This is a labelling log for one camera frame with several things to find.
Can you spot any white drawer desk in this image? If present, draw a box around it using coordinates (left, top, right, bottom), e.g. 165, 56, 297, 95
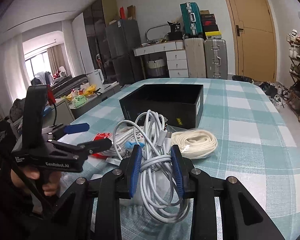
134, 40, 189, 78

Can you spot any green snack bag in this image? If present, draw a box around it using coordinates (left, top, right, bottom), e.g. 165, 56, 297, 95
72, 95, 87, 108

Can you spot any silver suitcase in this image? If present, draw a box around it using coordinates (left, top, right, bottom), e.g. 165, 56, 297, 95
204, 38, 228, 80

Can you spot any white charging cable bundle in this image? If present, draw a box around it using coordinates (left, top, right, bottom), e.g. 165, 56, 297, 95
112, 109, 192, 224

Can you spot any black trash bin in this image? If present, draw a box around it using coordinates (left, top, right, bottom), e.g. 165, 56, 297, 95
232, 75, 254, 84

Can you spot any white electric kettle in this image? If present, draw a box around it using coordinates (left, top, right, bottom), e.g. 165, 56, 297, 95
87, 69, 104, 88

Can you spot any white plush toy blue bow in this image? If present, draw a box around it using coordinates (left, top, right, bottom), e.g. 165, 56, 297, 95
124, 133, 145, 152

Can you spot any white rope bundle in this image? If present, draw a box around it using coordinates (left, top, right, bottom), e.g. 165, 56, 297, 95
170, 129, 219, 160

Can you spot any red balloon glue packet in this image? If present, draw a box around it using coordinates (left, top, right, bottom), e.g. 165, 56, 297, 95
91, 133, 113, 160

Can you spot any teal checkered tablecloth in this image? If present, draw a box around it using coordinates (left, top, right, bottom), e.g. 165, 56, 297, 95
62, 78, 300, 239

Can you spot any stack of shoe boxes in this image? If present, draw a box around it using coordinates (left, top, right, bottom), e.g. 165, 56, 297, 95
200, 10, 222, 39

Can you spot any grey refrigerator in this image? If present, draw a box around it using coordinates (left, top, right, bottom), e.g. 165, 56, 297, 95
106, 19, 144, 86

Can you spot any black cardboard box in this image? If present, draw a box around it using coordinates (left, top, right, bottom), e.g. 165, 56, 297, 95
119, 84, 204, 129

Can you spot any woven laundry basket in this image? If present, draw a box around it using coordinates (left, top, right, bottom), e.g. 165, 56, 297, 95
146, 59, 166, 77

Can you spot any black paper bag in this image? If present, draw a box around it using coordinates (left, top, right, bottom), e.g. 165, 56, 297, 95
167, 21, 183, 41

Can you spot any beige suitcase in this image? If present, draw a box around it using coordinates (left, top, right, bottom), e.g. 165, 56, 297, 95
184, 38, 206, 78

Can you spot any person's left hand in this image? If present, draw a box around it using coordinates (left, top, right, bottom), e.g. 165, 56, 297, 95
11, 166, 62, 197

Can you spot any grey side cabinet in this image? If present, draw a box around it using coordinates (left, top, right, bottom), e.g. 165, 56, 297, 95
69, 82, 121, 119

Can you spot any wooden door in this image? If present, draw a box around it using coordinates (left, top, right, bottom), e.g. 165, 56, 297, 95
226, 0, 277, 82

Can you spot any yellow snack bag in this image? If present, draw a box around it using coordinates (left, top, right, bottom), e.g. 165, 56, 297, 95
82, 84, 96, 96

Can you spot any teal suitcase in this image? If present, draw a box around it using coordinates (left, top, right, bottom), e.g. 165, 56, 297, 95
180, 2, 204, 38

